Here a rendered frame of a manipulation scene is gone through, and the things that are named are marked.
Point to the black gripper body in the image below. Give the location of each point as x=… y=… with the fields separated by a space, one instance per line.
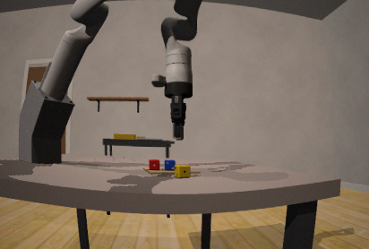
x=184 y=89

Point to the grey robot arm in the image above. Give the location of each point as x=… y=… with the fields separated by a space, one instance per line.
x=92 y=13

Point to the blue die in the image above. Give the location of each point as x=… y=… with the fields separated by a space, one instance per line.
x=169 y=164

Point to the yellow die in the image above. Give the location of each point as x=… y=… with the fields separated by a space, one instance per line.
x=182 y=171

